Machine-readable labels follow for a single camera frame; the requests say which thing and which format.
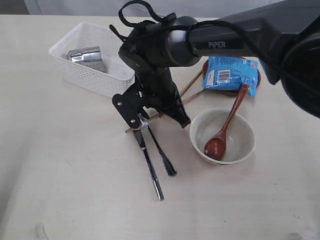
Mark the white perforated plastic basket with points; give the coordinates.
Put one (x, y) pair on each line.
(117, 76)

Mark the silver table knife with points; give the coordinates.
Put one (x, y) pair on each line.
(141, 142)

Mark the blue snack bag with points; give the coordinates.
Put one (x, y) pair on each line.
(230, 75)

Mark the silver fork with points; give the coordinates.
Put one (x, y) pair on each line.
(171, 171)

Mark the brown wooden chopstick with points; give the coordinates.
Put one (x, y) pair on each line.
(159, 115)
(190, 83)

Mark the brown wooden spoon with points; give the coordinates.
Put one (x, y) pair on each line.
(216, 147)

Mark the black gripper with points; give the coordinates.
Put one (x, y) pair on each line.
(161, 94)

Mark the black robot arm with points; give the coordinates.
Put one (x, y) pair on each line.
(284, 36)

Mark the white ceramic bowl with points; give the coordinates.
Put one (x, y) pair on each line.
(240, 137)

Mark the steel cup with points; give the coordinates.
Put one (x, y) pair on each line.
(90, 57)

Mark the grey curtain backdrop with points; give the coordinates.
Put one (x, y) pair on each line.
(193, 8)

